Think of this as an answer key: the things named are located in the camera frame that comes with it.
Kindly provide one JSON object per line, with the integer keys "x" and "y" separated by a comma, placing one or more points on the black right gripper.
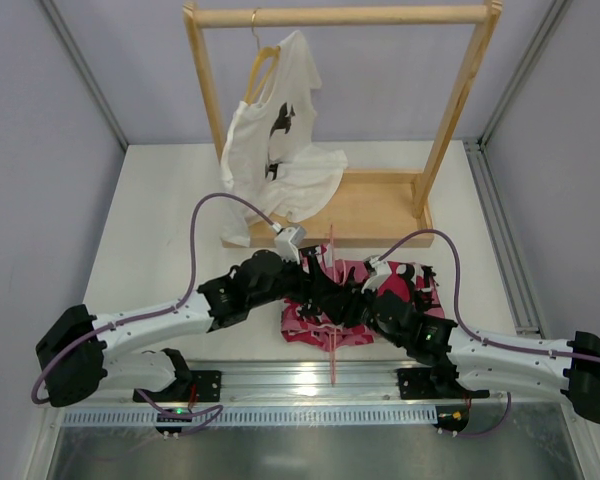
{"x": 355, "y": 298}

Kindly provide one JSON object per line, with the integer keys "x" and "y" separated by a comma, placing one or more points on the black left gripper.
{"x": 309, "y": 273}

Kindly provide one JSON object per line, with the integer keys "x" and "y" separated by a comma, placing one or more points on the pink camouflage trousers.
{"x": 308, "y": 321}

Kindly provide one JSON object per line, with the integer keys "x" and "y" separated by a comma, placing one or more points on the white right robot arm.
{"x": 465, "y": 360}

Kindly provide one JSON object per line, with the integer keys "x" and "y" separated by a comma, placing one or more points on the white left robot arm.
{"x": 83, "y": 354}

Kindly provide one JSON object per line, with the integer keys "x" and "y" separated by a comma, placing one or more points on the yellow clothes hanger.
{"x": 263, "y": 66}

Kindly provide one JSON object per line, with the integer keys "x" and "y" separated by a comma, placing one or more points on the white printed t-shirt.
{"x": 269, "y": 158}

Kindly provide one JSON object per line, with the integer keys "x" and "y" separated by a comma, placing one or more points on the wooden clothes rack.
{"x": 371, "y": 208}

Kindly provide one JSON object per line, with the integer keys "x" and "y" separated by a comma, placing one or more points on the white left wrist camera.
{"x": 287, "y": 241}

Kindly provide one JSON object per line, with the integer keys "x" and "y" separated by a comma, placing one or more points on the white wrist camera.
{"x": 287, "y": 241}
{"x": 378, "y": 271}

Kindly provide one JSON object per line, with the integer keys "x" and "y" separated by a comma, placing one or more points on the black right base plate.
{"x": 415, "y": 384}

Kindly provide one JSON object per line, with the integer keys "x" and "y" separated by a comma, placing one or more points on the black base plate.
{"x": 415, "y": 384}
{"x": 205, "y": 386}

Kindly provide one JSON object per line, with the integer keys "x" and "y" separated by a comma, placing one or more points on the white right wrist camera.
{"x": 378, "y": 271}

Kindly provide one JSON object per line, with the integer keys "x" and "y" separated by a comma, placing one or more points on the aluminium frame rail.
{"x": 304, "y": 381}

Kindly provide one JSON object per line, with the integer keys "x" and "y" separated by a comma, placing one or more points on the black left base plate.
{"x": 205, "y": 386}

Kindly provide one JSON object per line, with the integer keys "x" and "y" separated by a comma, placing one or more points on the slotted cable duct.
{"x": 257, "y": 416}

